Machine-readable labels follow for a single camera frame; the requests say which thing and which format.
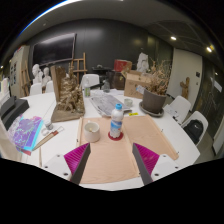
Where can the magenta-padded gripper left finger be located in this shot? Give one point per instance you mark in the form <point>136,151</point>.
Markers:
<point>78,158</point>

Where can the wooden easel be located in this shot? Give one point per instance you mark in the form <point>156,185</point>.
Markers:
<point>78,66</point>

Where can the spray bottle with green label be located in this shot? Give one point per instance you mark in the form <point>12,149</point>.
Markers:
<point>87,90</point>

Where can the small pale glass jar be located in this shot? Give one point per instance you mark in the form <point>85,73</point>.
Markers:
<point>128,102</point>

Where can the colourful painted sheet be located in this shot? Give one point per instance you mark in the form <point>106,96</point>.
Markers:
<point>25,133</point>

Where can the dark brown bag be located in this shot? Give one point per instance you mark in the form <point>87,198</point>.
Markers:
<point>118,80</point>

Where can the round ceiling spotlights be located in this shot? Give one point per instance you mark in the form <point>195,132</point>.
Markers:
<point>173,38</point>

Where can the small yellow tag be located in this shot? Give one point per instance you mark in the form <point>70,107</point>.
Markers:
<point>133,114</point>

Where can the flat round red coaster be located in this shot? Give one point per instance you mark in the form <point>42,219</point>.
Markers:
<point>110,137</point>

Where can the white ceramic cup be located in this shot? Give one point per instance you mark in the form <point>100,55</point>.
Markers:
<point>91,133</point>

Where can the white plastic chair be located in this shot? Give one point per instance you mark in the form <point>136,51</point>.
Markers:
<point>35,89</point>
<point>90,80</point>
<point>200,116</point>
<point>181,105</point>

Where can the black box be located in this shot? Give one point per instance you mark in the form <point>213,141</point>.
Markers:
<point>13,110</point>

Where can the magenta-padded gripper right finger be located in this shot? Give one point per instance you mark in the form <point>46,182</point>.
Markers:
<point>146,159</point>

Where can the brown cardboard box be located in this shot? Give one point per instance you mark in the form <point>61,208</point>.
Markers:
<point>133,85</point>

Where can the tan cardboard sheet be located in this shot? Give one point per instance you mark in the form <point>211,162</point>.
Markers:
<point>146,133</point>

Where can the white cabinet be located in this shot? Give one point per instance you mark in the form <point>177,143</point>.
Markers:
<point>18,70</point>

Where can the black backpack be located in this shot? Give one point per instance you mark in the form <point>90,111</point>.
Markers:
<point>194,130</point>

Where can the white plaster bust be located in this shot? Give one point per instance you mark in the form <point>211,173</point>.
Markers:
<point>47,76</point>
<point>36,73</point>

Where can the black wall screen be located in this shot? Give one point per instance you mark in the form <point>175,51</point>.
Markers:
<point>55,48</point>

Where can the white plaster figure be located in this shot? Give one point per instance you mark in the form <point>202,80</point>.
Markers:
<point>142,62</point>

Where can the red box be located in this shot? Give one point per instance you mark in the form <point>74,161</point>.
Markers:
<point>122,65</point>

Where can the dried plant in grey pot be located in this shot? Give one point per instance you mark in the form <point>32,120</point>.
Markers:
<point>153,101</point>

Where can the grey pot saucer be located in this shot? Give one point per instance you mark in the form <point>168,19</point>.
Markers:
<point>151,114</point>

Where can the small paint jar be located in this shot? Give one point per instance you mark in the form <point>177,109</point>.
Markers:
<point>48,125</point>

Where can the wooden paintbrush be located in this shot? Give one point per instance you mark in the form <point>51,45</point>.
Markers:
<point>48,138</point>

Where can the golden brown sculpture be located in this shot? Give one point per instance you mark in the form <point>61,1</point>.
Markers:
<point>68,96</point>

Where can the white bottle with blue cap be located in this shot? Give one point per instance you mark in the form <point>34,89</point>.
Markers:
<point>116,123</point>

